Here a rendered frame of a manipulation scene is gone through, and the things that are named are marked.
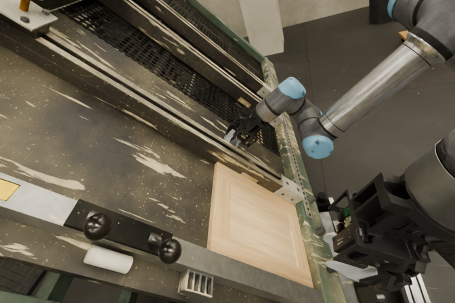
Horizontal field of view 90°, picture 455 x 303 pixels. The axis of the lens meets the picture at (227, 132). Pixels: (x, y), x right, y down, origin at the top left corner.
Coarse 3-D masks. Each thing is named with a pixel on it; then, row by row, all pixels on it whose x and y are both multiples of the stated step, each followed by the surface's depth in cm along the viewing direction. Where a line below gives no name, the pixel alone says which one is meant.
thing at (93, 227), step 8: (88, 216) 41; (96, 216) 33; (104, 216) 33; (88, 224) 32; (96, 224) 32; (104, 224) 32; (112, 224) 34; (88, 232) 32; (96, 232) 32; (104, 232) 32; (96, 240) 32
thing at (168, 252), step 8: (152, 232) 47; (152, 240) 45; (160, 240) 46; (168, 240) 38; (176, 240) 38; (160, 248) 37; (168, 248) 36; (176, 248) 37; (160, 256) 36; (168, 256) 36; (176, 256) 37
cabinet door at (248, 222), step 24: (216, 168) 78; (216, 192) 71; (240, 192) 79; (264, 192) 87; (216, 216) 65; (240, 216) 71; (264, 216) 79; (288, 216) 88; (216, 240) 60; (240, 240) 66; (264, 240) 72; (288, 240) 80; (264, 264) 65; (288, 264) 72
